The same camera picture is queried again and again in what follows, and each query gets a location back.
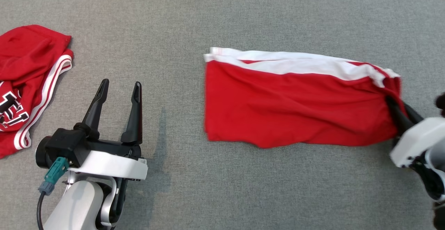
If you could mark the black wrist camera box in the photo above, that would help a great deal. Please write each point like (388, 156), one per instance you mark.
(66, 144)
(441, 103)

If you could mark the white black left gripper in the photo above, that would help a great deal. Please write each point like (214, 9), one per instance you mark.
(111, 165)

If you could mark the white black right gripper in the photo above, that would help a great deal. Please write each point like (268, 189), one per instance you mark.
(417, 139)

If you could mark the grey fabric sofa cushion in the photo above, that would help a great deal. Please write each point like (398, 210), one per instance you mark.
(243, 14)

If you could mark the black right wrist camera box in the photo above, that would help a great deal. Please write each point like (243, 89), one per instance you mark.
(441, 103)

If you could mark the red jersey with white stripes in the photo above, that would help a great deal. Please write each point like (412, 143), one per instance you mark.
(24, 59)

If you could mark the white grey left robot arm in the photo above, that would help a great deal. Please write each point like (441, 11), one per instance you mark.
(78, 205)

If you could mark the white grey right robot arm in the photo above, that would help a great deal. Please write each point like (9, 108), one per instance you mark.
(438, 188)

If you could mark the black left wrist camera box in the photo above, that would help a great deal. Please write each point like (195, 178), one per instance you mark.
(66, 144)

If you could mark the red shorts with white waistband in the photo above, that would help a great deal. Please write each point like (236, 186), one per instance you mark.
(295, 108)

